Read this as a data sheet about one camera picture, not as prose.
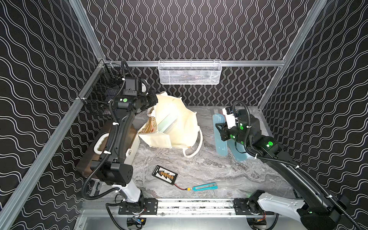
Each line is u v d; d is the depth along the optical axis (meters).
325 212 0.38
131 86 0.55
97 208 0.76
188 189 0.80
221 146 0.76
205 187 0.81
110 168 0.42
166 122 1.00
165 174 0.84
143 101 0.61
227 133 0.61
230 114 0.58
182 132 0.96
